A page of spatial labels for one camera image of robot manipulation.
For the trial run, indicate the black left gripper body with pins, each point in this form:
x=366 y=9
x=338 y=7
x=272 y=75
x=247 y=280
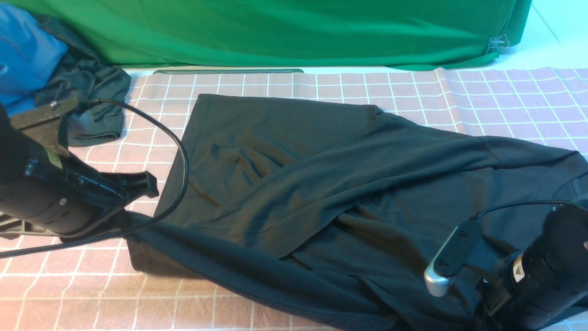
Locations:
x=44 y=194

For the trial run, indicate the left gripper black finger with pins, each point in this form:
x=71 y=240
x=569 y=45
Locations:
x=131 y=186

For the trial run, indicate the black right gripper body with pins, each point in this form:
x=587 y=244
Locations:
x=503 y=308

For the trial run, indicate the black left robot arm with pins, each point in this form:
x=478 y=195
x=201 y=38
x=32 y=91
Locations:
x=45 y=190

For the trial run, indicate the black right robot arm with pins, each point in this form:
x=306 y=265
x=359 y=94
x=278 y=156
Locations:
x=533 y=288

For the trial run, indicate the pink grid tablecloth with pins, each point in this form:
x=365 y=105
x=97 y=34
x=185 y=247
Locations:
x=95 y=288

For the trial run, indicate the crumpled dark gray garment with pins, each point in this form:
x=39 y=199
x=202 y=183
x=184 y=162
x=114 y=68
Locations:
x=81 y=74

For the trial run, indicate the blue garment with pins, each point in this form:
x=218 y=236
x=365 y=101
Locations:
x=28 y=57

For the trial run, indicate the metal binder clip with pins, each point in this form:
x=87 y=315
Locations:
x=497 y=43

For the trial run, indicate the green backdrop cloth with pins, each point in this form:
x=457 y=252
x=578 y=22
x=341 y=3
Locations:
x=414 y=35

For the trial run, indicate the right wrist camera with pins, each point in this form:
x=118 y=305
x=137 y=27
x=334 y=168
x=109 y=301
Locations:
x=452 y=257

